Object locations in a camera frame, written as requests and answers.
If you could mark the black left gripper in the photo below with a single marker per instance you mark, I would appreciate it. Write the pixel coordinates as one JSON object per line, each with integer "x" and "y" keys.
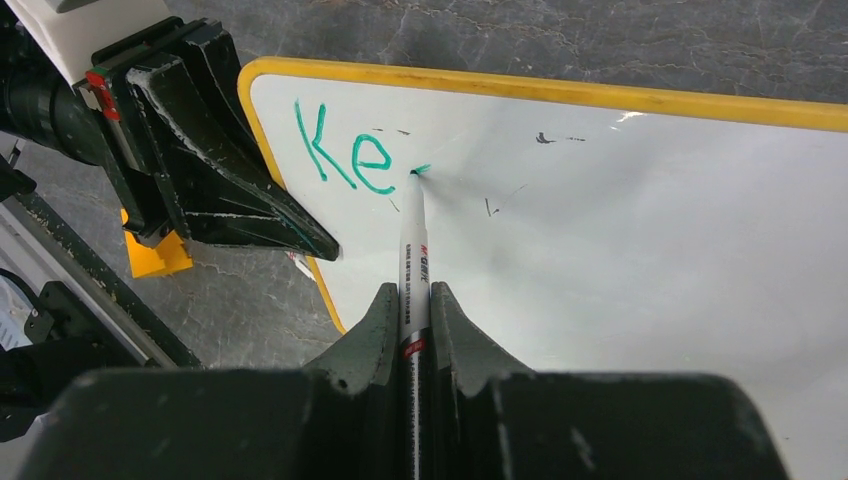
{"x": 181, "y": 155}

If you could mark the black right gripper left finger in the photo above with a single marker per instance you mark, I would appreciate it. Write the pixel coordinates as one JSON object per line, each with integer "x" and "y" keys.
{"x": 350, "y": 432}

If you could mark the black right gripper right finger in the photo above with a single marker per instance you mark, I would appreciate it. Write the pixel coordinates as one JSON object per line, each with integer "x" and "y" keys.
{"x": 467, "y": 442}

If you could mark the green whiteboard marker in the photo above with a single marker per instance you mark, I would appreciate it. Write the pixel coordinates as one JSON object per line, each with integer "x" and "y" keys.
{"x": 414, "y": 321}

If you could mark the white board orange frame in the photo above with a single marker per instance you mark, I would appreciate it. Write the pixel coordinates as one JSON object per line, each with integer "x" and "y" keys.
{"x": 586, "y": 226}

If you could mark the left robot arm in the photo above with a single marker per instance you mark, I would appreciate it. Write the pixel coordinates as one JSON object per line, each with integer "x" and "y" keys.
{"x": 39, "y": 106}

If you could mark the purple capped marker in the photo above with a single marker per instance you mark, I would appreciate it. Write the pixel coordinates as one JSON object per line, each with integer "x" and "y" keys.
{"x": 302, "y": 264}

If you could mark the yellow toy wedge block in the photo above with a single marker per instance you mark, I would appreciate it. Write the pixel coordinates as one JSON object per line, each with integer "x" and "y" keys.
{"x": 169, "y": 257}

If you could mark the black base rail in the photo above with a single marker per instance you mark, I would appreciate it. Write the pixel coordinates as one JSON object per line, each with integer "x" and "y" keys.
{"x": 81, "y": 316}

